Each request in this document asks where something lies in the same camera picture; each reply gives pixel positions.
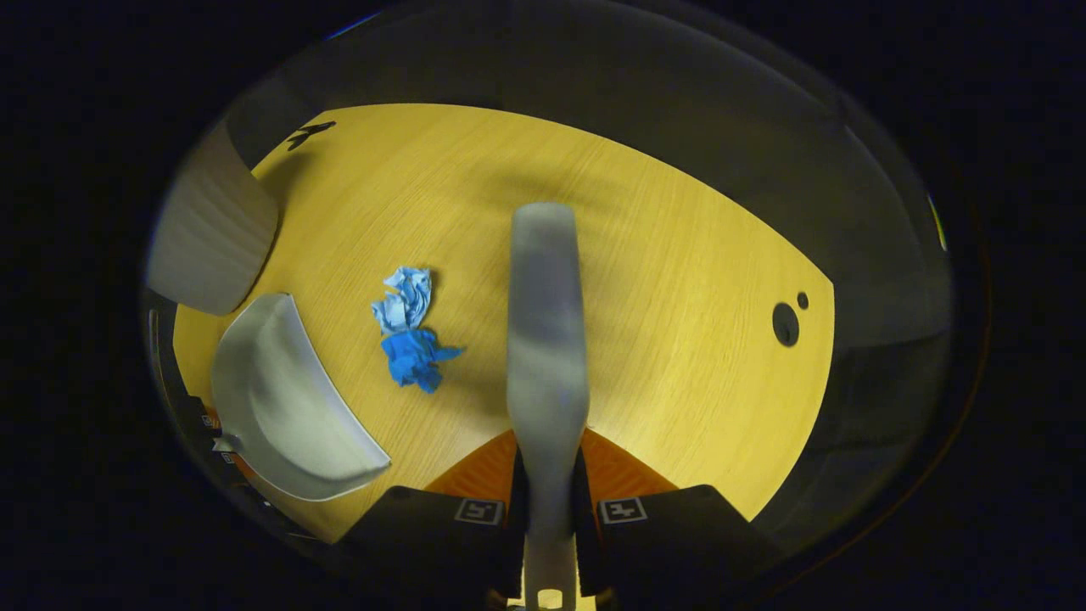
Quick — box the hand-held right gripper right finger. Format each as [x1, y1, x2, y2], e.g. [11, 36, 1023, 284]
[577, 427, 781, 599]

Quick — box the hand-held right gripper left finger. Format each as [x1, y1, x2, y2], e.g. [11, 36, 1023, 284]
[335, 429, 523, 599]

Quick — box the white dustpan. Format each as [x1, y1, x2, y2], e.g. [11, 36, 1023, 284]
[210, 292, 393, 502]

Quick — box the grey garbage bin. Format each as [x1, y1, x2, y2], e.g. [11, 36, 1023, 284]
[146, 119, 281, 317]

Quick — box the dark blue paper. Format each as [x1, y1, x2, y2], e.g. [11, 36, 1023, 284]
[380, 328, 466, 395]

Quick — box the light blue paper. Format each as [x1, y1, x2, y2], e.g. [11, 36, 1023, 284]
[371, 266, 434, 334]

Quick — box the wooden desktop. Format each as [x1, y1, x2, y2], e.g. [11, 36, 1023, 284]
[172, 103, 837, 544]

